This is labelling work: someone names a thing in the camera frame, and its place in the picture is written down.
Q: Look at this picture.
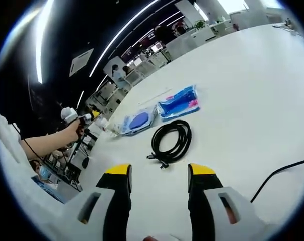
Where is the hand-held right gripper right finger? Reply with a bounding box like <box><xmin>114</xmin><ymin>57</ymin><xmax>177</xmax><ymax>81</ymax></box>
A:
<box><xmin>187</xmin><ymin>162</ymin><xmax>272</xmax><ymax>241</ymax></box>

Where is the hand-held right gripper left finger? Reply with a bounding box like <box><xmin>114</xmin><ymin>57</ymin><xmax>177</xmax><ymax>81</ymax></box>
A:
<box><xmin>63</xmin><ymin>162</ymin><xmax>133</xmax><ymax>241</ymax></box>

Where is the clear plastic water bottle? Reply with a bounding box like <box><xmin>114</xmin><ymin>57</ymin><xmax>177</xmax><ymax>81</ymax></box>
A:
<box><xmin>107</xmin><ymin>122</ymin><xmax>124</xmax><ymax>138</ymax></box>

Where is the white packet with blue disc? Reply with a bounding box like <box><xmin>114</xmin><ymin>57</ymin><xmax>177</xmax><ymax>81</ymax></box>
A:
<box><xmin>120</xmin><ymin>106</ymin><xmax>158</xmax><ymax>137</ymax></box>

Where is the blue and pink plastic packet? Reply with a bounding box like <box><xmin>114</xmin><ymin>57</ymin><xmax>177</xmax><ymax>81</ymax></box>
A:
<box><xmin>157</xmin><ymin>84</ymin><xmax>201</xmax><ymax>123</ymax></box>

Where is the white tabletop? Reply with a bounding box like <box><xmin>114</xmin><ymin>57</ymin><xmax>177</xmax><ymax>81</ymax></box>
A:
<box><xmin>64</xmin><ymin>24</ymin><xmax>304</xmax><ymax>241</ymax></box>

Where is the person's left hand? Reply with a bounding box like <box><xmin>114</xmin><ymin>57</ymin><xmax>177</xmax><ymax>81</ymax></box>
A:
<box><xmin>63</xmin><ymin>119</ymin><xmax>82</xmax><ymax>147</ymax></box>

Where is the black tripod stand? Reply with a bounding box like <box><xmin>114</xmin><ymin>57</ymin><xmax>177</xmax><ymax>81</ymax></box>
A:
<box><xmin>66</xmin><ymin>135</ymin><xmax>93</xmax><ymax>178</ymax></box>

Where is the ceiling air conditioner vent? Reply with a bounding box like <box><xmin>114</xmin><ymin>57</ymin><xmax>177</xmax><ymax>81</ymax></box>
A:
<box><xmin>69</xmin><ymin>48</ymin><xmax>94</xmax><ymax>77</ymax></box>

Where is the person's white shirt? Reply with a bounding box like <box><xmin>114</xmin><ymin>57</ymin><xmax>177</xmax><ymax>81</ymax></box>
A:
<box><xmin>0</xmin><ymin>105</ymin><xmax>66</xmax><ymax>221</ymax></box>

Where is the small grey device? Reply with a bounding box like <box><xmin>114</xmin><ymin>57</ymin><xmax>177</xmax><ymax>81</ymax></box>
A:
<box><xmin>272</xmin><ymin>17</ymin><xmax>301</xmax><ymax>36</ymax></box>

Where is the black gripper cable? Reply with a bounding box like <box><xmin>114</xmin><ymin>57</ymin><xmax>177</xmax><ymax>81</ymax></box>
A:
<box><xmin>11</xmin><ymin>122</ymin><xmax>44</xmax><ymax>163</ymax></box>
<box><xmin>250</xmin><ymin>157</ymin><xmax>304</xmax><ymax>203</ymax></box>

